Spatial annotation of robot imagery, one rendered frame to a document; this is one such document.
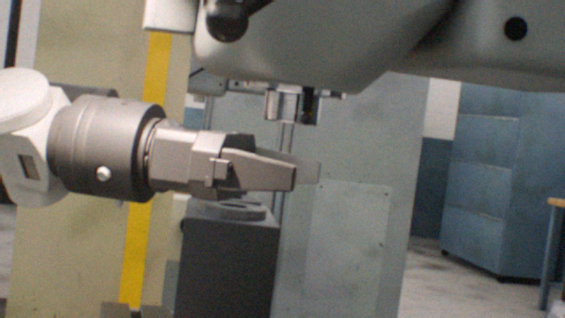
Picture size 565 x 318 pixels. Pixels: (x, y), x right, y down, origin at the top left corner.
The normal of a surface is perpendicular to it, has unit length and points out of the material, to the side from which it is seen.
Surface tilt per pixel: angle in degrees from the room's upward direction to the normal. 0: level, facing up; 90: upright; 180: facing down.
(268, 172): 90
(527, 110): 90
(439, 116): 90
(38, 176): 132
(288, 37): 122
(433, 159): 90
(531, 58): 117
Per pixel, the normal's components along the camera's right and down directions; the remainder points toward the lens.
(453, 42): -0.98, 0.04
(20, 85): -0.05, -0.72
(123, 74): 0.21, 0.08
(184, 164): -0.22, 0.03
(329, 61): 0.11, 0.63
